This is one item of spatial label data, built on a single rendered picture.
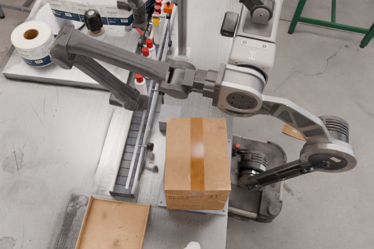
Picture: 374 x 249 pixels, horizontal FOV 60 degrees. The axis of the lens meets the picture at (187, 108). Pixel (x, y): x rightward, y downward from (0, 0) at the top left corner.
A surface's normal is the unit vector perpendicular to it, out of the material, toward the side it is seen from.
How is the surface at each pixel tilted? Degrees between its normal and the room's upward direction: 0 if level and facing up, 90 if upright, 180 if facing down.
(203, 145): 0
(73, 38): 22
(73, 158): 0
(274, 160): 0
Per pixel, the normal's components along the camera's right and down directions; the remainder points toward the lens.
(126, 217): 0.01, -0.53
